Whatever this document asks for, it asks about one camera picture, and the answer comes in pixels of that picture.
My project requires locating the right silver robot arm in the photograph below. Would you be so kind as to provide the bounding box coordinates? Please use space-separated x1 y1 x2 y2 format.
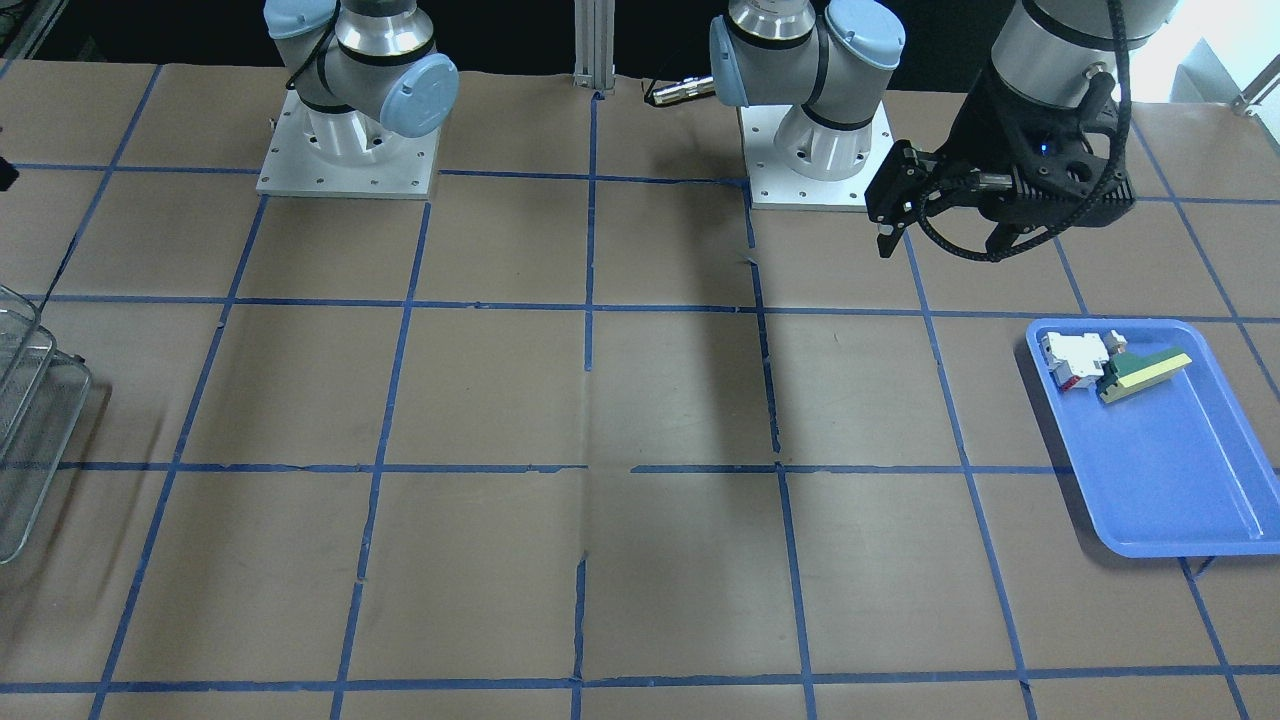
262 1 460 164

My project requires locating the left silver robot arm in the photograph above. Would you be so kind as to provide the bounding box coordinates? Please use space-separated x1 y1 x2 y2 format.
709 1 1178 263

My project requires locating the blue plastic tray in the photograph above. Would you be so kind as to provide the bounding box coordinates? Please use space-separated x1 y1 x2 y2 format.
1025 316 1279 559

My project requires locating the aluminium frame post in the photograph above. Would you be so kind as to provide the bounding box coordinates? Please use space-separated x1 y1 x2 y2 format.
572 0 616 95

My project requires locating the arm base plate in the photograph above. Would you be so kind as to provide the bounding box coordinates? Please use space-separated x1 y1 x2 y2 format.
256 90 442 201
739 105 893 213

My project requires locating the wire mesh shelf basket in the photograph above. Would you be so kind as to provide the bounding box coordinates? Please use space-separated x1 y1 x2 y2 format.
1 286 93 564

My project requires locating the metal cable connector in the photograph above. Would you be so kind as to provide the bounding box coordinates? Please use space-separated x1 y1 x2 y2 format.
643 76 716 108

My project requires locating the white circuit breaker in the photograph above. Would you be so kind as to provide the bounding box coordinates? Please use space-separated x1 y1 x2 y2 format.
1038 331 1111 392

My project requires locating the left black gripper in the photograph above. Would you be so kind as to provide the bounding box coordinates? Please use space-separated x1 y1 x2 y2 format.
867 70 1137 259

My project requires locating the green yellow terminal block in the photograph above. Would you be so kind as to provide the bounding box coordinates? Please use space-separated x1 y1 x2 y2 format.
1096 331 1193 404

